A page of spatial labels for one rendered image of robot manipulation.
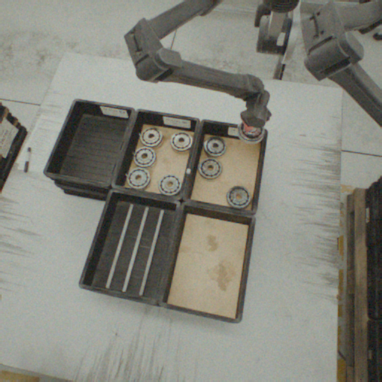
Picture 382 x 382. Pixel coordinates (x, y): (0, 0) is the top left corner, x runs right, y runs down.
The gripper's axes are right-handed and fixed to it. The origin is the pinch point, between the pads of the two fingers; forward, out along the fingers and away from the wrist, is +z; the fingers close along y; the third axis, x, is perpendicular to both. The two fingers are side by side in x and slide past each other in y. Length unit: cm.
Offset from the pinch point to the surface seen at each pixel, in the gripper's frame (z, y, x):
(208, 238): 22.6, -32.7, -27.0
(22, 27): 110, -77, 240
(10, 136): 73, -107, 100
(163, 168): 23.2, -35.8, 10.5
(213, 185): 22.5, -19.5, -7.2
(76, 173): 25, -71, 27
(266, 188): 34.7, 5.5, -15.8
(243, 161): 22.1, -2.0, -3.2
